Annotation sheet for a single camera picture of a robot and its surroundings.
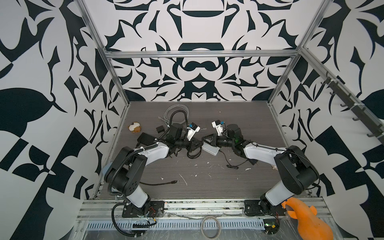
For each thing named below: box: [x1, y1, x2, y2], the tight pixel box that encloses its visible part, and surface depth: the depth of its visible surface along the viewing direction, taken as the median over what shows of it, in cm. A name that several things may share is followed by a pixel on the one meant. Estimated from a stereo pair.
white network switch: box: [201, 142, 220, 156], surface depth 94 cm
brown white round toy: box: [128, 122, 141, 133], surface depth 104 cm
